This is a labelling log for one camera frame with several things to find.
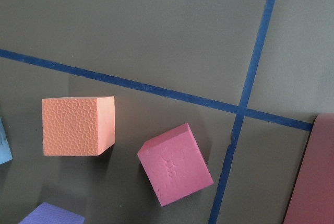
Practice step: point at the light blue foam block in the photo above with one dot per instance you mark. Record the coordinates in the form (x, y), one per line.
(5, 151)

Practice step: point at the magenta foam block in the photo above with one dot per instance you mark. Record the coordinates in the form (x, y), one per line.
(174, 165)

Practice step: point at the purple foam block right side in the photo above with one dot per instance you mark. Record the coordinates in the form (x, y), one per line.
(47, 213)

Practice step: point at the red plastic bin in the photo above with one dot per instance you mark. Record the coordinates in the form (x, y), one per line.
(312, 197)

